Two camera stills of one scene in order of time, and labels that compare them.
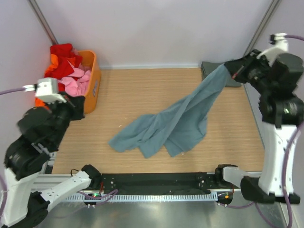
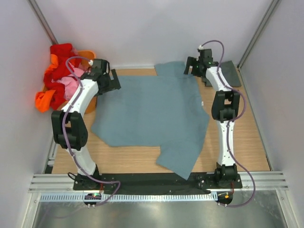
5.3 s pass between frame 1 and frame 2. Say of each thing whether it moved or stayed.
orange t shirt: stayed
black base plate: stayed
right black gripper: moved
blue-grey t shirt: moved
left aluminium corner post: stayed
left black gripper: moved
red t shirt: stayed
